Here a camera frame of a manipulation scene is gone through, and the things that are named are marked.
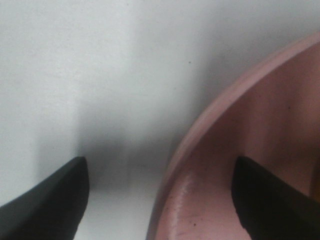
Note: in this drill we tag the pink round plate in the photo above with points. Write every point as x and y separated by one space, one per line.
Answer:
271 115

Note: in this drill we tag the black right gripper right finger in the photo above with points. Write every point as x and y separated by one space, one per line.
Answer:
270 209

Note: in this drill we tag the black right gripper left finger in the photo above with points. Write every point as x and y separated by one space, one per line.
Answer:
52 210

